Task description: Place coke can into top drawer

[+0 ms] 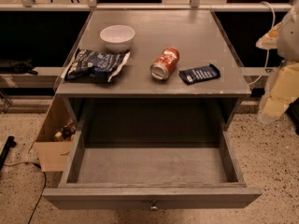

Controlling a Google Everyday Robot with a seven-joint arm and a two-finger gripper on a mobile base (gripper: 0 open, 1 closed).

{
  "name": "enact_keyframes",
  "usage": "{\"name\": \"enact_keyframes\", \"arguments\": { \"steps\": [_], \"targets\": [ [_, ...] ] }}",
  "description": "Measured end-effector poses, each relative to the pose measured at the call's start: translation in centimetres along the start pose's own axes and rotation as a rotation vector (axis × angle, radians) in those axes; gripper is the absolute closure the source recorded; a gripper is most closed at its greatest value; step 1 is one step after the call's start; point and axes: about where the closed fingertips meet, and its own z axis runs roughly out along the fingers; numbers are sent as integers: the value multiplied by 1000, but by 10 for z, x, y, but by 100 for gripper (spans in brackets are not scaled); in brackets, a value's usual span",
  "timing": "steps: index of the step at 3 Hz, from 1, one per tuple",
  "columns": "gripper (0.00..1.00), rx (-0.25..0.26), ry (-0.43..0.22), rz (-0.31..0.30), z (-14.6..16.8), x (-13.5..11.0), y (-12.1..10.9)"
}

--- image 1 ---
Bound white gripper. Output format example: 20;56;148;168
256;7;299;122

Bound red coke can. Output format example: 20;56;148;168
150;47;179;80

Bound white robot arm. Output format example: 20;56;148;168
256;0;299;123

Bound metal drawer knob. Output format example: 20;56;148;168
150;203;159;211

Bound open grey top drawer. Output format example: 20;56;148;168
42;97;263;211

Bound dark blue snack bar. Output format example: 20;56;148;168
179;63;221;85

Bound grey wooden cabinet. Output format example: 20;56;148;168
56;9;250;124

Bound white ceramic bowl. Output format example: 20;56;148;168
100;25;135;52

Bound blue white chip bag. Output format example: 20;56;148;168
64;49;131;82

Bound items in cardboard box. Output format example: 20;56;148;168
53;122;76;142

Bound cardboard box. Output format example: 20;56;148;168
34;97;74;172

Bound black object on ledge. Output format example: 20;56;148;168
0;59;37;76

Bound black bar on floor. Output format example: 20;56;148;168
0;135;17;171

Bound white cable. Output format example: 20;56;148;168
247;0;278;87

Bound black floor cable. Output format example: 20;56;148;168
3;161;48;224

